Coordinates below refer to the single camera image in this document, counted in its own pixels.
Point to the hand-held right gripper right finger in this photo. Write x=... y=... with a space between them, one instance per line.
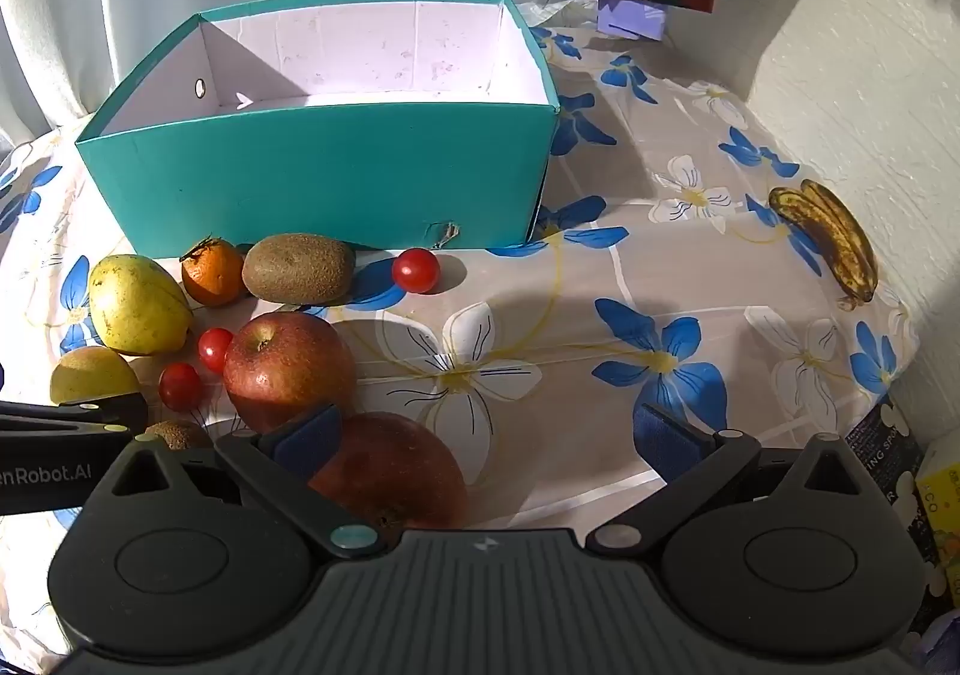
x=666 y=441

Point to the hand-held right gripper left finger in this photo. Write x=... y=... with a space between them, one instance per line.
x=309 y=441

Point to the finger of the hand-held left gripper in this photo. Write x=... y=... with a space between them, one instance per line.
x=67 y=414

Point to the small yellow-green pear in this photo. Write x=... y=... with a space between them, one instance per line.
x=94 y=379

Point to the red apple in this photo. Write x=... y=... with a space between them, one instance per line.
x=289 y=364
x=397 y=472

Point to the large yellow-green pear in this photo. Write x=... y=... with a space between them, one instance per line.
x=139 y=304

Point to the large brown kiwi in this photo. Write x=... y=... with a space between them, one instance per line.
x=298 y=268

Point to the red cherry tomato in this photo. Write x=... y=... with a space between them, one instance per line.
x=416 y=270
x=215 y=349
x=180 y=386

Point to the teal cardboard box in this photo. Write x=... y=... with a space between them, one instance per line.
x=322 y=172

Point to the small brown kiwi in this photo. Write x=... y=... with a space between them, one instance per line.
x=178 y=435

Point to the blue floral tablecloth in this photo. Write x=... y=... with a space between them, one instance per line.
x=570 y=337

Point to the orange tangerine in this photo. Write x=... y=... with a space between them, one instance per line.
x=214 y=274

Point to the dark floral carton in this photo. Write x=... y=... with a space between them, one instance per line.
x=885 y=454

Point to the overripe spotted banana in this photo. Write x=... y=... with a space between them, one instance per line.
x=806 y=225
x=846 y=229

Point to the yellow carton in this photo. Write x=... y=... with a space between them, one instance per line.
x=941 y=495

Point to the purple paper item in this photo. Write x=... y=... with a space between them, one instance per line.
x=634 y=19

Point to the white plastic bag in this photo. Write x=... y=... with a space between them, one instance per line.
x=555 y=13

